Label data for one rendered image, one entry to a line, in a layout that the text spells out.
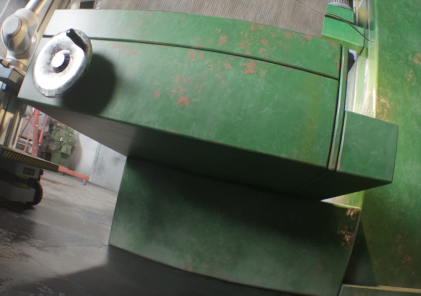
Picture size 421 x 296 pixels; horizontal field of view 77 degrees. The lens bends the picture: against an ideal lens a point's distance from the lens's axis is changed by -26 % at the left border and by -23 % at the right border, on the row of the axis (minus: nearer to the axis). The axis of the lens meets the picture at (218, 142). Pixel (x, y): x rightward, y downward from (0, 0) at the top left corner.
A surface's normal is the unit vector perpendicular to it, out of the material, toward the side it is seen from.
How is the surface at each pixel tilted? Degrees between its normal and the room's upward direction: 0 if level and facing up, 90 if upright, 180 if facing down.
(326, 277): 90
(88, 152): 90
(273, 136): 90
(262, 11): 104
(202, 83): 90
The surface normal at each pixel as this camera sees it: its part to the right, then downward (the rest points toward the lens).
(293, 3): 0.24, 0.12
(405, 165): -0.10, -0.21
